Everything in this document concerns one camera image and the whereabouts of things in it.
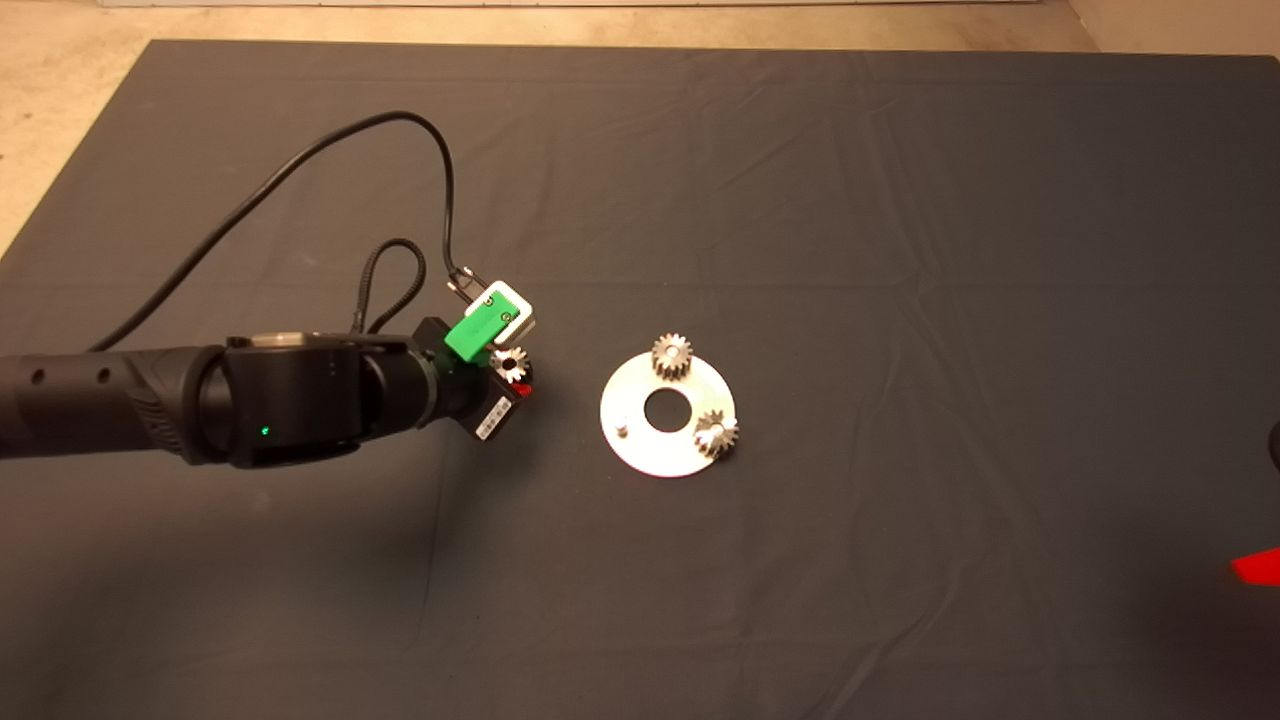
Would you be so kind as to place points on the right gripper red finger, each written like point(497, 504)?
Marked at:
point(1262, 570)

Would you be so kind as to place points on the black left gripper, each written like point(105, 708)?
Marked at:
point(480, 400)

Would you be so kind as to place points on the small steel planetary gear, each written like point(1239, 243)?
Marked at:
point(712, 440)
point(518, 358)
point(665, 366)

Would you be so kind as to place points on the round metal carrier plate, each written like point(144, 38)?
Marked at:
point(640, 450)

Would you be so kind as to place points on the dark grey table cloth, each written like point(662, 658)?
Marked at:
point(800, 200)

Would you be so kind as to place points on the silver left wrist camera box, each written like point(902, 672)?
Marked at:
point(522, 320)

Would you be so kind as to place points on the green left camera mount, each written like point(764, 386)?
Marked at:
point(470, 335)

